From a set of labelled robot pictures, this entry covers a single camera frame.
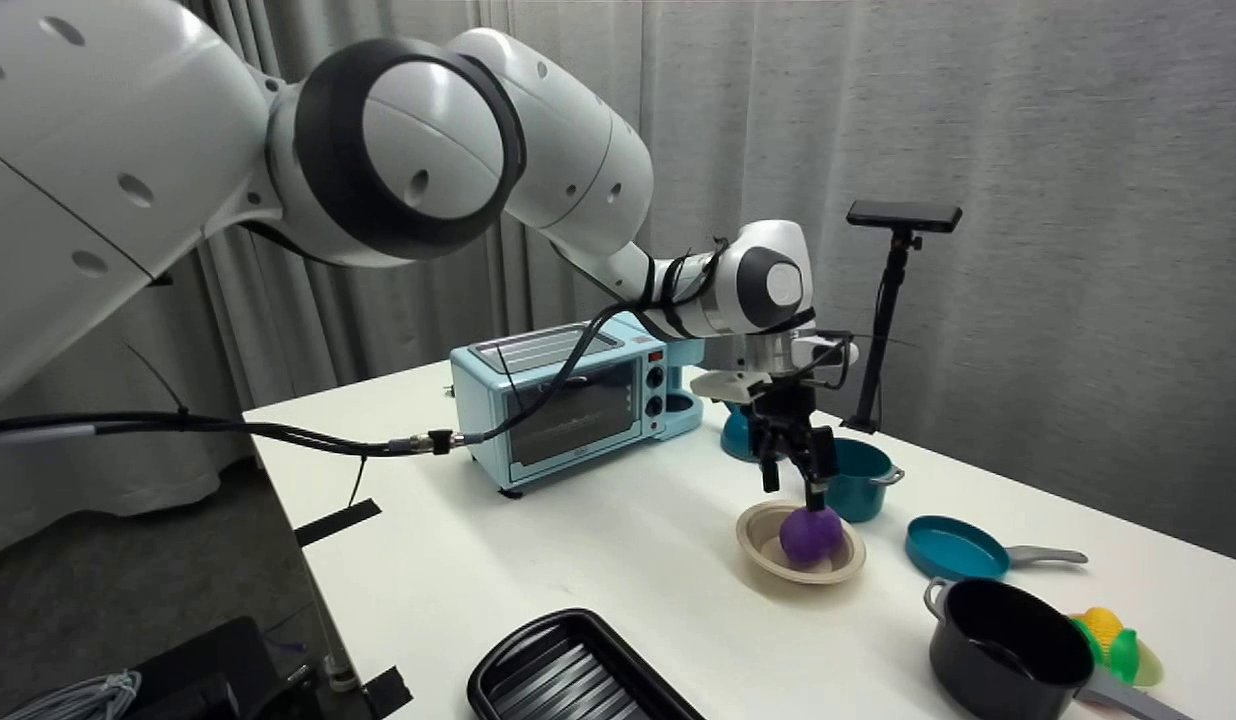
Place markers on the black saucepan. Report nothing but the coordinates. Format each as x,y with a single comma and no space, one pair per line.
1006,652

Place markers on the purple toy eggplant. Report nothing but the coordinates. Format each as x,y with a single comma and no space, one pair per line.
809,536

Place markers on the beige bowl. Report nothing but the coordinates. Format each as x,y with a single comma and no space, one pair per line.
756,541

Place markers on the light blue toaster oven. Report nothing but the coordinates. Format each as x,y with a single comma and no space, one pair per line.
530,428

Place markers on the yellow green toy vegetable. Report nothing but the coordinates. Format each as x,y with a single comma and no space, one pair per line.
1119,647

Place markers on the teal toy frying pan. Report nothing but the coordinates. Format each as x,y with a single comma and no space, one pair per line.
959,551

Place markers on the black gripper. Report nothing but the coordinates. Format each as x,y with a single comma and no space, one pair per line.
780,428

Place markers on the black baking tray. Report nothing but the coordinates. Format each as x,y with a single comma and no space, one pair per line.
570,664

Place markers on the right camera on stand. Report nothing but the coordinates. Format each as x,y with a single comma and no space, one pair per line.
904,235

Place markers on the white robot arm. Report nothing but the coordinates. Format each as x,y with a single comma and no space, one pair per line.
131,134

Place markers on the teal toy kettle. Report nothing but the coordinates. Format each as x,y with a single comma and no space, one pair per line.
738,435

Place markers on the teal toy pot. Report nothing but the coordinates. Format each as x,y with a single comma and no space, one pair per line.
860,483

